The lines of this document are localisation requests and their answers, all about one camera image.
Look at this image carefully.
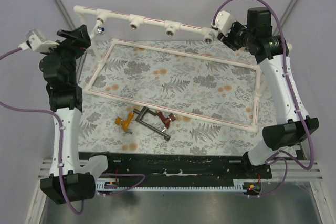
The floral pattern mat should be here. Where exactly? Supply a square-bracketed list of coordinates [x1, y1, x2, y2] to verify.
[79, 45, 262, 156]

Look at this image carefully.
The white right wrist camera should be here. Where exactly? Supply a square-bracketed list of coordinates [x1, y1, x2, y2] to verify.
[211, 11, 236, 36]

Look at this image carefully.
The orange water faucet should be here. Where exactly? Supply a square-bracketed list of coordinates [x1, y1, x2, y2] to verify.
[115, 111, 134, 134]

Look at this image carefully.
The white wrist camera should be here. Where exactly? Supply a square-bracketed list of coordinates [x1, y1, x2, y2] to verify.
[211, 11, 236, 36]
[18, 29, 60, 54]

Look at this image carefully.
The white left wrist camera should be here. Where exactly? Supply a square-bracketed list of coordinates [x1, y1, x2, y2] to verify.
[18, 29, 60, 54]

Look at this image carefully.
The white slotted cable duct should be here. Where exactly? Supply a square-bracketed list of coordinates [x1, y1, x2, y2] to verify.
[96, 179, 247, 194]

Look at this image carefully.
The white pipe frame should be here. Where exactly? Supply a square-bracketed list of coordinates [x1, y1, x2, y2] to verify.
[73, 5, 267, 133]

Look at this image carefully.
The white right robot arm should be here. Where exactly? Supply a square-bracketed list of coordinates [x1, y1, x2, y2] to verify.
[213, 7, 319, 166]

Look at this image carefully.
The dark grey metal faucet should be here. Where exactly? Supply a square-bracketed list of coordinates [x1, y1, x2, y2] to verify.
[133, 106, 171, 141]

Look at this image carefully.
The white water faucet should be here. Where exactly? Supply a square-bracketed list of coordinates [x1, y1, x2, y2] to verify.
[89, 23, 105, 40]

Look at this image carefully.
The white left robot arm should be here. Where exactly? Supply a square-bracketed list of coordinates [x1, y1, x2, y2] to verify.
[39, 25, 108, 205]

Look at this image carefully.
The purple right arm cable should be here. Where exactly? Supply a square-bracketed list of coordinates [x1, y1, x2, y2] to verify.
[212, 0, 316, 199]

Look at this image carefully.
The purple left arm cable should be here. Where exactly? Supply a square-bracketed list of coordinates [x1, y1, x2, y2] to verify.
[0, 47, 145, 214]

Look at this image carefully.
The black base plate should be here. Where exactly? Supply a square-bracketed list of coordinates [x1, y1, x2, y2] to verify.
[78, 152, 274, 187]

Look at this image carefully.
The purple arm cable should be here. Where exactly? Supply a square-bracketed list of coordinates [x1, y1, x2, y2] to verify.
[0, 47, 145, 214]
[212, 0, 316, 199]

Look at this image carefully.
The brown water faucet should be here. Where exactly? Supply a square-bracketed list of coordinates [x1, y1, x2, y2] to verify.
[156, 111, 176, 129]

